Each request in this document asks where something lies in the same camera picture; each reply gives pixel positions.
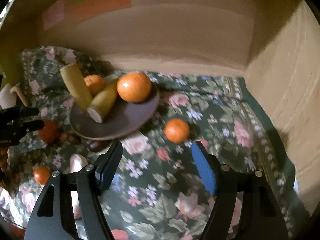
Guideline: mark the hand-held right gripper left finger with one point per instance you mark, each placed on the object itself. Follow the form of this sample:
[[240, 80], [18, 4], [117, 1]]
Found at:
[[107, 172]]

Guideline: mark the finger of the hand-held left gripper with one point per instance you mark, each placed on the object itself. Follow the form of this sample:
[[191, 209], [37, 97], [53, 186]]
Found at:
[[25, 112], [31, 126]]

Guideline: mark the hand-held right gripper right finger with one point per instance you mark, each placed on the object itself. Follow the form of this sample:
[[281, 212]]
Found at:
[[203, 171]]

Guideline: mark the medium orange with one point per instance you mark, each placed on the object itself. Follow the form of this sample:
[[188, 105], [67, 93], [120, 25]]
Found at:
[[177, 130]]

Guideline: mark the brown round plate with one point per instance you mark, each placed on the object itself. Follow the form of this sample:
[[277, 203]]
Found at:
[[125, 120]]

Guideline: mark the red tomato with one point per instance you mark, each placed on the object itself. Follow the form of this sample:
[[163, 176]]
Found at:
[[49, 132]]

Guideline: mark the pale wooden object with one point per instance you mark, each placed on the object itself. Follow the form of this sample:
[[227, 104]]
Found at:
[[10, 96]]

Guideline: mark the dark brown chestnut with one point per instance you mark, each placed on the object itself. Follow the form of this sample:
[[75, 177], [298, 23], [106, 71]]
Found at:
[[97, 146], [74, 139]]

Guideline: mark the pale pink fruit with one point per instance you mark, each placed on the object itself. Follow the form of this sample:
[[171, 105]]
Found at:
[[78, 163]]

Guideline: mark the floral printed cloth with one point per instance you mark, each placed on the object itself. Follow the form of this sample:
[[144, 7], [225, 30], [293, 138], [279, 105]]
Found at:
[[160, 180]]

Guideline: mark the small orange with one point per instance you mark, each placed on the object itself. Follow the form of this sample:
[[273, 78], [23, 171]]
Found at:
[[41, 175], [96, 85]]

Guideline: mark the yellow banana piece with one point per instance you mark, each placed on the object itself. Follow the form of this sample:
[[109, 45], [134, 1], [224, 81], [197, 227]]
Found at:
[[103, 102], [76, 85]]

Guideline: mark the large orange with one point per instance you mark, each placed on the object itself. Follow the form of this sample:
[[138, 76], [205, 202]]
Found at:
[[134, 87]]

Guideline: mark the pink paper sheet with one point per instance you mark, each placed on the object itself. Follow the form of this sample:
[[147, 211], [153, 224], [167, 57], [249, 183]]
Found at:
[[53, 14]]

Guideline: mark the orange paper sheet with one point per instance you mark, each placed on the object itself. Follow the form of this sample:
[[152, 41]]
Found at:
[[102, 3]]

